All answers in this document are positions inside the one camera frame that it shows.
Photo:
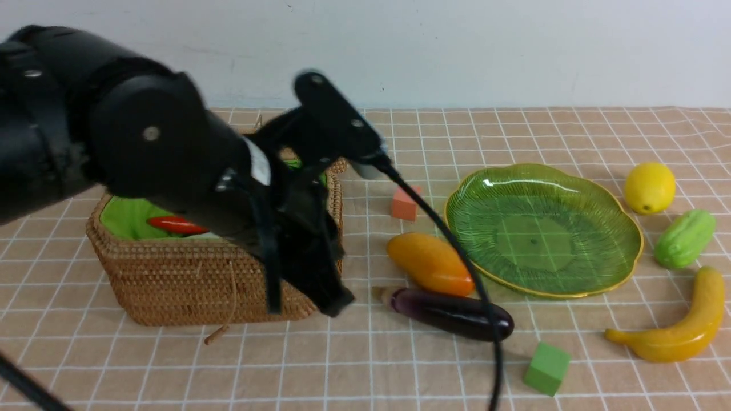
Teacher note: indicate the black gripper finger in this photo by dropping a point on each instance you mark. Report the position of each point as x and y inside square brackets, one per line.
[269, 253]
[312, 267]

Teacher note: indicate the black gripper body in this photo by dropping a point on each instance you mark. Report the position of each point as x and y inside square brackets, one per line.
[283, 162]

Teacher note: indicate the orange carrot with green leaves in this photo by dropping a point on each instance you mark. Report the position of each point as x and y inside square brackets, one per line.
[176, 225]

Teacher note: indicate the orange yellow mango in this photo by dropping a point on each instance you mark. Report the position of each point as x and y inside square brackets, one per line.
[431, 263]

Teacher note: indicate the dark purple eggplant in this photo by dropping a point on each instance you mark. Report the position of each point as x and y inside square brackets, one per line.
[459, 315]

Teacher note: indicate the yellow lemon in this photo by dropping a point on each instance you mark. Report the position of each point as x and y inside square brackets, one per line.
[649, 188]

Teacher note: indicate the green bitter gourd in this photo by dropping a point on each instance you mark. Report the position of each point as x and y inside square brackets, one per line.
[685, 239]

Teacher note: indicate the yellow banana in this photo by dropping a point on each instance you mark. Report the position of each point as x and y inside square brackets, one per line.
[688, 337]

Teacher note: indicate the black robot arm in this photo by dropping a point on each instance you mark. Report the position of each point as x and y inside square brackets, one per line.
[79, 110]

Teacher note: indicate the woven wicker basket lid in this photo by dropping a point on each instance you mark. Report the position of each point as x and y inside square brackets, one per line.
[249, 122]

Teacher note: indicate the orange foam cube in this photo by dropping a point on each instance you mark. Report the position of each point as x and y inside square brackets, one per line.
[403, 207]

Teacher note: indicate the woven wicker basket green lining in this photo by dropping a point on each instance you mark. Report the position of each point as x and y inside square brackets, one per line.
[163, 281]

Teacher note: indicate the beige checkered tablecloth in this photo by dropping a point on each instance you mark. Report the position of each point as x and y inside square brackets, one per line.
[61, 321]

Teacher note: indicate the green glass leaf plate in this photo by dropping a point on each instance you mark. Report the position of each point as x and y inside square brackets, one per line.
[543, 232]

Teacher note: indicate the green foam cube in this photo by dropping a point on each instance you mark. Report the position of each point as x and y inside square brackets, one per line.
[547, 369]

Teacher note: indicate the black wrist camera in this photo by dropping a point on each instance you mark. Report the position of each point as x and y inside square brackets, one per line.
[347, 132]

